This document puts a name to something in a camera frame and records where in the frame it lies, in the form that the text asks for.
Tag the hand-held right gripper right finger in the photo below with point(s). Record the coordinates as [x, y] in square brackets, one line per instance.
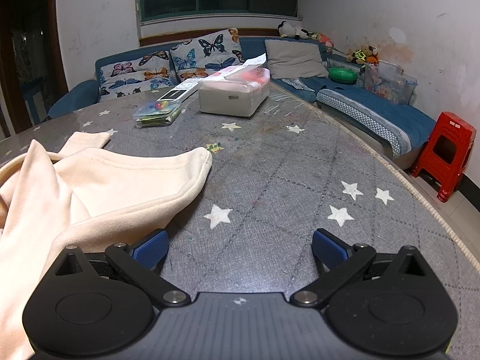
[329, 249]

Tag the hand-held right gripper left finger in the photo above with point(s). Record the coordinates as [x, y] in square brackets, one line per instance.
[152, 249]

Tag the cream long-sleeved top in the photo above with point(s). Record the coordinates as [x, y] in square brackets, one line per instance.
[56, 195]

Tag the grey star-printed table cover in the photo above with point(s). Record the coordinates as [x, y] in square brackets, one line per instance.
[281, 165]

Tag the clear plastic box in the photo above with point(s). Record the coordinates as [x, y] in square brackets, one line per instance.
[157, 114]

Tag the white remote control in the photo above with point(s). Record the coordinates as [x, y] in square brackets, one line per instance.
[178, 92]

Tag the red plastic stool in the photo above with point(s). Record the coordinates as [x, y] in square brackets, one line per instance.
[450, 135]

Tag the white tissue box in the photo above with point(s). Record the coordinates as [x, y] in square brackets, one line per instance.
[228, 99]

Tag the blue corner sofa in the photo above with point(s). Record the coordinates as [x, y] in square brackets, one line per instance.
[75, 97]

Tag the green bowl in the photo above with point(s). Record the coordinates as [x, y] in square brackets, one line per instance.
[342, 75]

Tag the wide butterfly cushion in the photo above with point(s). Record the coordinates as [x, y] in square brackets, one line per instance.
[131, 75]

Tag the clear plastic storage bin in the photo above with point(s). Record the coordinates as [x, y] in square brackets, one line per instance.
[390, 84]

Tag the grey cushion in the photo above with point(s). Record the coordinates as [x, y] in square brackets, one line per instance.
[294, 58]

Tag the brown and yellow plush toys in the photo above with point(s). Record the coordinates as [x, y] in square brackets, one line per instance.
[362, 54]

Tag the large square butterfly cushion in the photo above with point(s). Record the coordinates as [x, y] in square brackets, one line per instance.
[206, 54]

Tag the pink plush toy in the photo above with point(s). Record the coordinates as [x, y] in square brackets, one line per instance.
[322, 39]

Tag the black and white plush toy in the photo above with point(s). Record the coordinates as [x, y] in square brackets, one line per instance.
[290, 30]

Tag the dark wooden door frame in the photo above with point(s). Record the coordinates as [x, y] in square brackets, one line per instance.
[56, 26]

